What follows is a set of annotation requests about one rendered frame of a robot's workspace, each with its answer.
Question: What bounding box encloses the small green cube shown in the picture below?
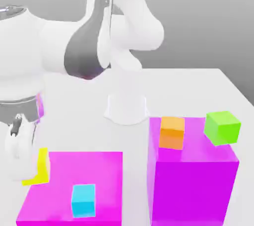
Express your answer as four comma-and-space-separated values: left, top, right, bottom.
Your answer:
203, 111, 242, 147

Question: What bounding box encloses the large flat magenta box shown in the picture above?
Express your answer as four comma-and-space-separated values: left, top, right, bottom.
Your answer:
15, 151, 124, 226

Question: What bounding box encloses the small orange cube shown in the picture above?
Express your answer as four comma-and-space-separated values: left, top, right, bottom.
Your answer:
158, 116, 186, 151

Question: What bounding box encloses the large tall magenta box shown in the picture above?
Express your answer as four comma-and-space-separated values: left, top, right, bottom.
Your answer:
147, 116, 240, 226

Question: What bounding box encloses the small cyan cube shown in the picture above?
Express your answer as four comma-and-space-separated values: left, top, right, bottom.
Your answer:
71, 183, 96, 219

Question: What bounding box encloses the small yellow cube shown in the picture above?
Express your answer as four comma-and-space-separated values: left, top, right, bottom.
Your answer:
21, 147, 51, 187

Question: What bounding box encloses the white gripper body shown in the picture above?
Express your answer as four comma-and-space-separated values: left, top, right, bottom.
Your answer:
4, 119, 40, 181

